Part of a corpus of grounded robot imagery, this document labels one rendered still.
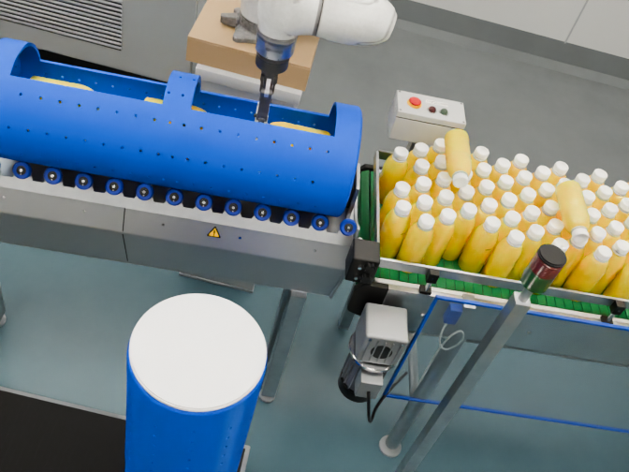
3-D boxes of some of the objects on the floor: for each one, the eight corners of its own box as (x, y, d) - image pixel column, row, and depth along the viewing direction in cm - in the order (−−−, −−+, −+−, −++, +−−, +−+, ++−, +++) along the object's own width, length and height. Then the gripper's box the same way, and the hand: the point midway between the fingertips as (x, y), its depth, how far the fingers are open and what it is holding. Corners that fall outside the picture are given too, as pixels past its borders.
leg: (263, 354, 273) (293, 245, 227) (278, 356, 273) (311, 249, 227) (261, 367, 269) (291, 259, 223) (277, 370, 269) (310, 263, 223)
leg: (259, 387, 263) (289, 281, 217) (275, 390, 264) (309, 284, 218) (257, 402, 259) (288, 297, 213) (274, 404, 260) (308, 300, 214)
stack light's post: (385, 484, 248) (513, 290, 168) (396, 486, 249) (529, 293, 168) (385, 495, 246) (515, 304, 165) (396, 497, 246) (532, 307, 166)
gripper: (260, 26, 169) (247, 107, 186) (253, 69, 157) (240, 151, 175) (293, 33, 170) (276, 112, 187) (287, 76, 158) (270, 156, 176)
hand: (260, 121), depth 178 cm, fingers closed on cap, 4 cm apart
